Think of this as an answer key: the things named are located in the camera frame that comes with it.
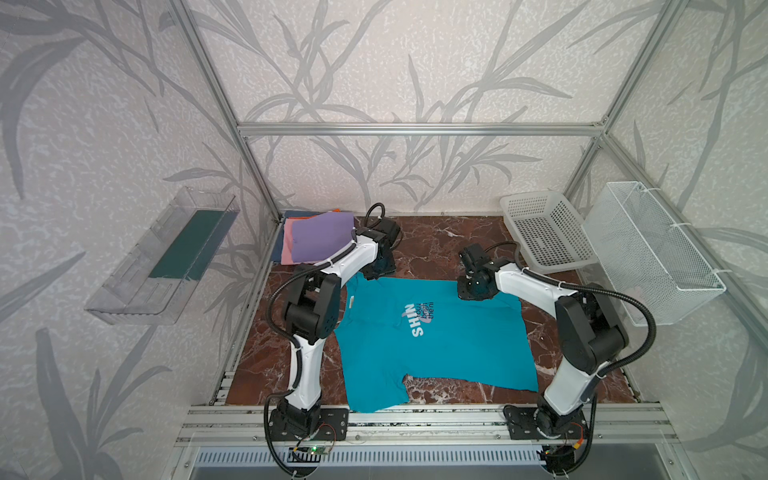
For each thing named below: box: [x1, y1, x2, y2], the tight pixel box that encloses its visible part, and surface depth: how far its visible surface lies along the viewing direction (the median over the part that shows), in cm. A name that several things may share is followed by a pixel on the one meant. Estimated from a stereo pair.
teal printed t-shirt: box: [334, 273, 539, 413], surface depth 89 cm
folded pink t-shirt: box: [281, 218, 303, 265], surface depth 104 cm
